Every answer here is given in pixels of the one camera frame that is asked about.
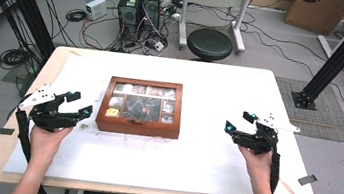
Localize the black computer tower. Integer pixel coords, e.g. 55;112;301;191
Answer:
135;0;163;42
113;0;142;43

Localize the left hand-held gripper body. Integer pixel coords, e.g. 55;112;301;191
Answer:
15;80;84;137

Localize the grey floor mat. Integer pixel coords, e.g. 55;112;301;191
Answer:
267;75;344;144

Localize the large printed cardboard box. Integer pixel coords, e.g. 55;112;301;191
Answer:
283;0;344;38

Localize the black sleeved gripper cable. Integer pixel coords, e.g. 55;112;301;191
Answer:
9;103;39;164
231;142;284;194

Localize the wooden box with glass lid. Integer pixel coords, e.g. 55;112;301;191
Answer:
94;73;187;142

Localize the thin wooden stick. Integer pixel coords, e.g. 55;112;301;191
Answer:
277;178;305;194

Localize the large black cable coil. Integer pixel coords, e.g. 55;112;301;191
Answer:
0;45;33;73

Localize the person's right hand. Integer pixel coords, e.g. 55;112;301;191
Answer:
233;145;277;194

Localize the small black cable coil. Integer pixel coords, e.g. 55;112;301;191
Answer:
64;6;89;24

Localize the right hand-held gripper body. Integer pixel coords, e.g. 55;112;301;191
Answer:
228;107;302;161

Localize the black round stool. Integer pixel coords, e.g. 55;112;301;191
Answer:
184;26;236;65

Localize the person's left hand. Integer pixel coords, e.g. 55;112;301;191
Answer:
25;121;74;172

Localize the black tape strip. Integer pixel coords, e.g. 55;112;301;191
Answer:
0;127;15;141
296;172;319;189

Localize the white electronic device box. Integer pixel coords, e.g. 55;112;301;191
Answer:
83;0;110;23

